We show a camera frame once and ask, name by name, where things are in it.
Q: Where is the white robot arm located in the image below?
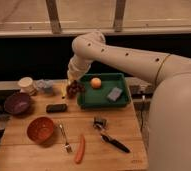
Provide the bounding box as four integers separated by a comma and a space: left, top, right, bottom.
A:
67, 32, 191, 171

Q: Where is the white paper cup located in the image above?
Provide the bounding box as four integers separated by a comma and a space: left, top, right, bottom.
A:
18, 77, 36, 95

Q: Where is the purple bowl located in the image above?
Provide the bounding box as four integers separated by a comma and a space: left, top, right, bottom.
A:
4, 92, 31, 115

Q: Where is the orange fruit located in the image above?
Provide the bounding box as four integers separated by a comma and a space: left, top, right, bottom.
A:
90, 77, 101, 89

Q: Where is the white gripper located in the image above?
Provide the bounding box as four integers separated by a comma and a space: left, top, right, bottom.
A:
67, 55, 92, 81

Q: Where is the yellow banana toy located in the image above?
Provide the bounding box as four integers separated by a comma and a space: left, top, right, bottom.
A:
61, 80, 68, 99

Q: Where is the black rectangular case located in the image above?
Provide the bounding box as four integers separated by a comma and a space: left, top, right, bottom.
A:
46, 104, 67, 113

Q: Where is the silver metal fork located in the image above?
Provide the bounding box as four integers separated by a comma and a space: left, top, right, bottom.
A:
59, 123, 72, 153

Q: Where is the blue grey sponge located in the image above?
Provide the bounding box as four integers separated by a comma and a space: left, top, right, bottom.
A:
107, 87, 122, 101

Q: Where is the green plastic tray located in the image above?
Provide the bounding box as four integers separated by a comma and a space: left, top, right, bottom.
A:
77, 73, 131, 109

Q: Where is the small dark metal clip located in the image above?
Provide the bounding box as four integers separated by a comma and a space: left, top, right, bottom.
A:
93, 116, 107, 130

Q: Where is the crumpled clear plastic wrap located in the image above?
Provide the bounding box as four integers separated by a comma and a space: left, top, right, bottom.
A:
35, 79, 53, 93

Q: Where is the dark purple grape bunch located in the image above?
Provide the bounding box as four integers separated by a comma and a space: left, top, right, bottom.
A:
66, 80, 85, 98

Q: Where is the orange carrot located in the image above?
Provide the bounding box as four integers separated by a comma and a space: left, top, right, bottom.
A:
75, 134, 85, 164

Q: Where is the red bowl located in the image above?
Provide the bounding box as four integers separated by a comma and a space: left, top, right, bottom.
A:
27, 117, 54, 144

